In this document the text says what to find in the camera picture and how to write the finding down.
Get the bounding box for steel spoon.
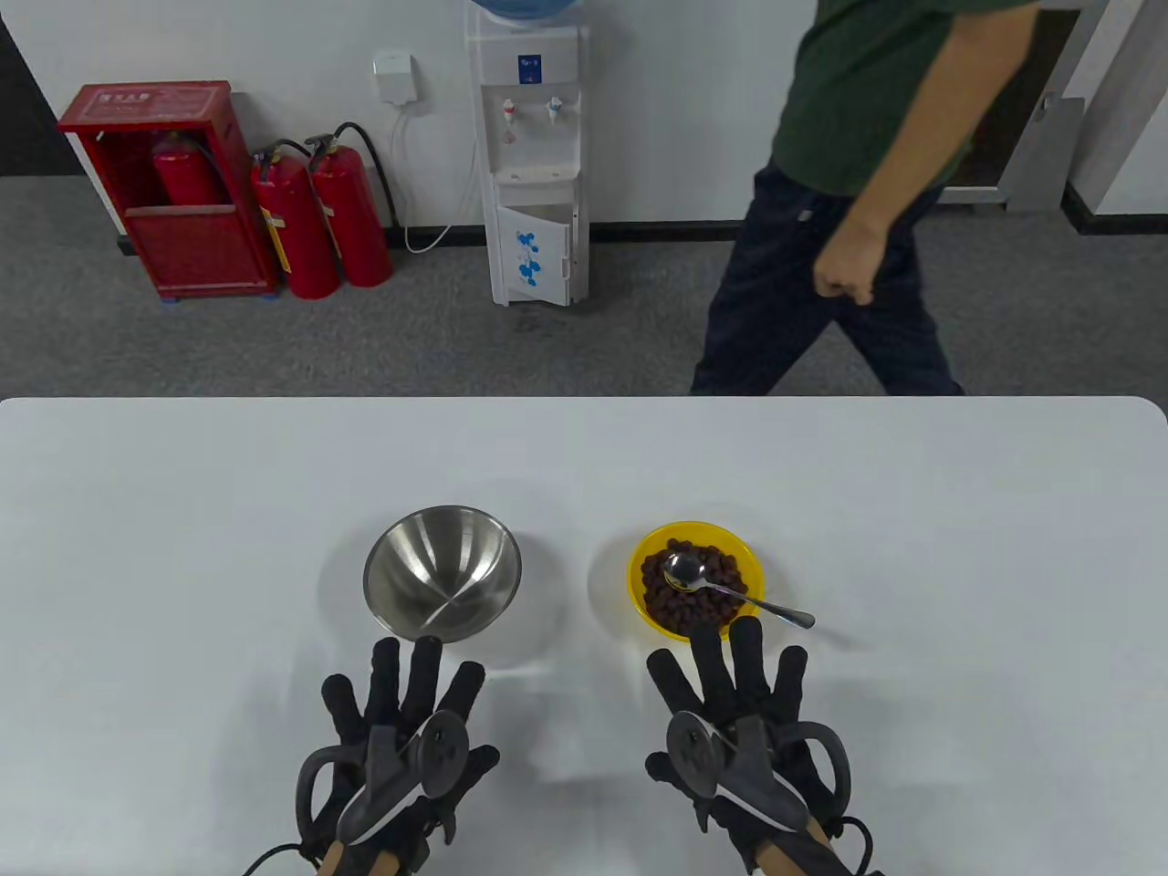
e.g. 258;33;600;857
663;552;816;630

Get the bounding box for red fire extinguisher cabinet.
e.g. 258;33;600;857
57;80;280;302

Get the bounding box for white water dispenser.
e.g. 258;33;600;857
465;9;590;308

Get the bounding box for person's right hand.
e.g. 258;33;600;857
645;616;856;863

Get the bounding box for yellow plastic bowl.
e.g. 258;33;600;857
627;521;766;645

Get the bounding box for white power cable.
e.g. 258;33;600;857
391;102;480;255

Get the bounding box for person's left hand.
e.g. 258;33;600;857
294;636;501;863

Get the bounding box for person's right forearm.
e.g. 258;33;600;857
753;819;845;876

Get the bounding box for steel mixing bowl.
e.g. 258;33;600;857
362;505;523;641

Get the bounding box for red fire extinguisher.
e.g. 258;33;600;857
306;122;398;289
151;132;224;209
251;140;341;300

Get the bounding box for brown cereal pieces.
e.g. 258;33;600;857
641;540;747;636

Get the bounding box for white wall box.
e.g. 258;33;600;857
371;53;419;107

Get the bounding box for grey glass-door fire cabinet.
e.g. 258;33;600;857
940;0;1112;216

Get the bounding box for person's left forearm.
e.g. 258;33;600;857
315;839;410;876

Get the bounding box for blue water bottle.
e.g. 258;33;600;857
468;0;585;26

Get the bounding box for grey tracking controller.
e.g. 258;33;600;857
295;712;472;846
666;712;854;833

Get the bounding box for black glove cable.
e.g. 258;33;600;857
242;844;316;876

